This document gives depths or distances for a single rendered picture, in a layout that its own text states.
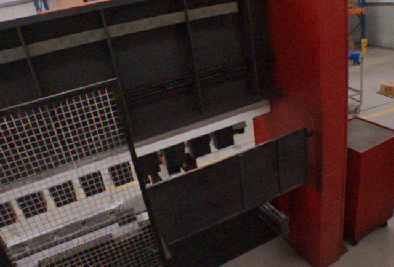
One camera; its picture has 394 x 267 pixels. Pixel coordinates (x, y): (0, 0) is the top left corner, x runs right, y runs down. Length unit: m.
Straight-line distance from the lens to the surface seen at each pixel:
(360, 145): 2.66
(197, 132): 2.24
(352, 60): 5.44
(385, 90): 3.71
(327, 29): 1.97
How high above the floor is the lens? 2.25
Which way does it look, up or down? 22 degrees down
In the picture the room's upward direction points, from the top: 10 degrees counter-clockwise
